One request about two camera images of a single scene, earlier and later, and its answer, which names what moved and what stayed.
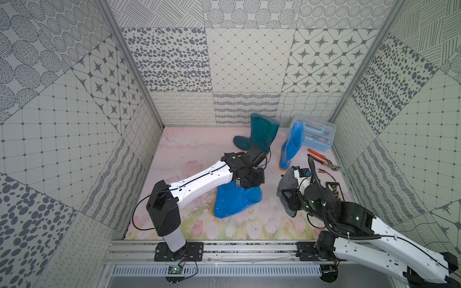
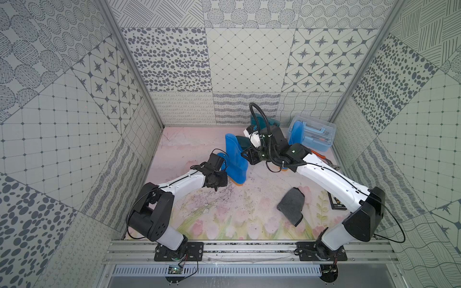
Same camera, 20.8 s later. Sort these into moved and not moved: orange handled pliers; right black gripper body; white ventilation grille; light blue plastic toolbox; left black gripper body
Moved: right black gripper body; left black gripper body
Not moved: orange handled pliers; light blue plastic toolbox; white ventilation grille
